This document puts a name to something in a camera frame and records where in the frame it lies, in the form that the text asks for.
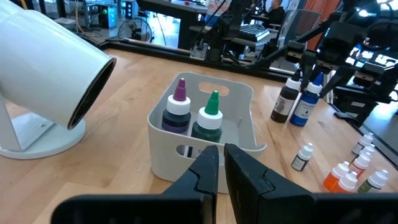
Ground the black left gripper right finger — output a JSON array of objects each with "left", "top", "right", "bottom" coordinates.
[{"left": 224, "top": 143, "right": 398, "bottom": 224}]

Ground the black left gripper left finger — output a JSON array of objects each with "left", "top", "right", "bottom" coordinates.
[{"left": 51, "top": 144, "right": 220, "bottom": 224}]

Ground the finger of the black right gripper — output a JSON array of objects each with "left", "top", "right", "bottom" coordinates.
[
  {"left": 300, "top": 52, "right": 315, "bottom": 90},
  {"left": 319, "top": 67, "right": 355, "bottom": 98}
]

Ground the large blue-capped coloring bottle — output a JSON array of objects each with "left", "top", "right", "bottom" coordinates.
[{"left": 289, "top": 72, "right": 325, "bottom": 128}]

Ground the large black-capped coloring bottle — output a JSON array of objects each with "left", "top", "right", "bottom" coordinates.
[{"left": 270, "top": 76, "right": 302, "bottom": 124}]

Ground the grey plastic handled bin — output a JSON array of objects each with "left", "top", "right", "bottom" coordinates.
[{"left": 147, "top": 72, "right": 267, "bottom": 194}]

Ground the small black-label dropper bottle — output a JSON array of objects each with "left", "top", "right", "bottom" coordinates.
[{"left": 291, "top": 142, "right": 314, "bottom": 172}]

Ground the small white-capped dropper bottle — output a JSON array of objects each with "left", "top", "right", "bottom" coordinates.
[
  {"left": 357, "top": 143, "right": 377, "bottom": 159},
  {"left": 351, "top": 133, "right": 374, "bottom": 156}
]

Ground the small orange yellow-label dropper bottle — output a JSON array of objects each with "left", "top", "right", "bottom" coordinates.
[{"left": 349, "top": 152, "right": 373, "bottom": 179}]

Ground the large purple-capped coloring bottle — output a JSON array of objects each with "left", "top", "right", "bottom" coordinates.
[{"left": 161, "top": 77, "right": 192, "bottom": 135}]

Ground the large green-capped coloring bottle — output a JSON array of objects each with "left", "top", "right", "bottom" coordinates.
[{"left": 190, "top": 90, "right": 224, "bottom": 144}]

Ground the orange fabric panel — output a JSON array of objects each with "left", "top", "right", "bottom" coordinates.
[{"left": 303, "top": 0, "right": 342, "bottom": 50}]

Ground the grey mesh chair back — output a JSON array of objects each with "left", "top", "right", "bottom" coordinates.
[{"left": 277, "top": 8, "right": 323, "bottom": 50}]

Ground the person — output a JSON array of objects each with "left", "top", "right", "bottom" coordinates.
[{"left": 260, "top": 0, "right": 286, "bottom": 29}]

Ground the black backlit keyboard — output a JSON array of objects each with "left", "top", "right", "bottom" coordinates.
[{"left": 239, "top": 24, "right": 271, "bottom": 43}]

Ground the small green dropper bottle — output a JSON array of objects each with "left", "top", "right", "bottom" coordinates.
[{"left": 357, "top": 169, "right": 389, "bottom": 194}]

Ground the white wipes canister blue label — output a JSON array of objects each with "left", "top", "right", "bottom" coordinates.
[{"left": 205, "top": 0, "right": 226, "bottom": 28}]

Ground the black office desk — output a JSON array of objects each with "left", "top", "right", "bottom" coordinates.
[{"left": 136, "top": 0, "right": 209, "bottom": 49}]

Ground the black floor fan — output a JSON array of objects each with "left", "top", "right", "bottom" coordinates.
[{"left": 117, "top": 17, "right": 154, "bottom": 44}]

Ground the computer tower green light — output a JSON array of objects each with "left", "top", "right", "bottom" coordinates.
[{"left": 93, "top": 3, "right": 118, "bottom": 30}]

